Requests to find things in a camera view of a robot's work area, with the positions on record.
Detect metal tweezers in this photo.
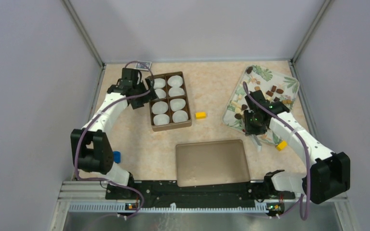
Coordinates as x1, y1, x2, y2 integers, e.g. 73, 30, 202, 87
250, 135, 263, 152

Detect brown chocolate box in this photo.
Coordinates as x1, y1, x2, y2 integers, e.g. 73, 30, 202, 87
149, 71, 192, 132

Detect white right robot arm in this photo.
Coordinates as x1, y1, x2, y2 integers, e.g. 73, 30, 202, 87
243, 90, 351, 204

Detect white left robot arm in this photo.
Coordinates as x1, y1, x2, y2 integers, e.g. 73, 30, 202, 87
70, 67, 157, 199

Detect blue playing card deck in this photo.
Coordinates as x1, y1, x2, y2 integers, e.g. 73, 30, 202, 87
135, 61, 152, 71

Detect yellow block near tray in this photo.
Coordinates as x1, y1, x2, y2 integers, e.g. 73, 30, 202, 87
276, 141, 288, 151

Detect white paper cup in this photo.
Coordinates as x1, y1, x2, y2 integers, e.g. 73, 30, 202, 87
168, 87, 185, 97
167, 75, 184, 87
151, 101, 169, 115
172, 110, 189, 123
153, 114, 170, 126
170, 98, 186, 112

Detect floral white serving tray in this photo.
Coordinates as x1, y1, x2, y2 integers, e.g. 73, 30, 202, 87
222, 64, 300, 145

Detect yellow block centre table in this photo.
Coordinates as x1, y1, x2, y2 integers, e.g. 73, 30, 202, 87
195, 112, 207, 119

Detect blue toy car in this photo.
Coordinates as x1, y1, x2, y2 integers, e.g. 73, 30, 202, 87
113, 151, 121, 164

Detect gold box lid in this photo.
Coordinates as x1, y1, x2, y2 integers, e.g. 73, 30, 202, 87
175, 140, 251, 187

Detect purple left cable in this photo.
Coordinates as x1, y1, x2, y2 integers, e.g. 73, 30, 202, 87
73, 61, 155, 219

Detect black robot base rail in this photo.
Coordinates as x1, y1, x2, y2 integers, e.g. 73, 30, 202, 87
105, 180, 296, 208

